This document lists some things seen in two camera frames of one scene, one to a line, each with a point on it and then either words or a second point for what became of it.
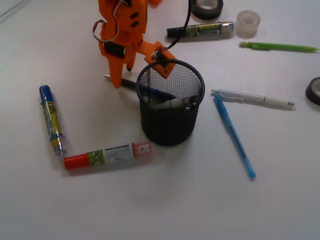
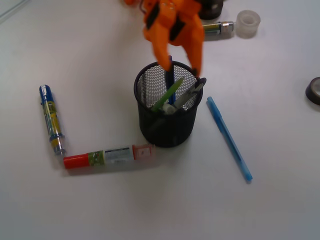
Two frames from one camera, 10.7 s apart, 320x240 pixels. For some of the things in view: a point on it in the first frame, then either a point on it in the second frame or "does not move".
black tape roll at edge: x=312 y=90 does not move
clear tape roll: x=247 y=23 does not move
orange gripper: x=123 y=25 → x=172 y=12
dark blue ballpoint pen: x=134 y=83 → x=170 y=79
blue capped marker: x=51 y=114 does not move
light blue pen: x=249 y=165 → x=230 y=138
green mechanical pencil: x=262 y=46 → x=167 y=94
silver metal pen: x=178 y=102 → x=171 y=108
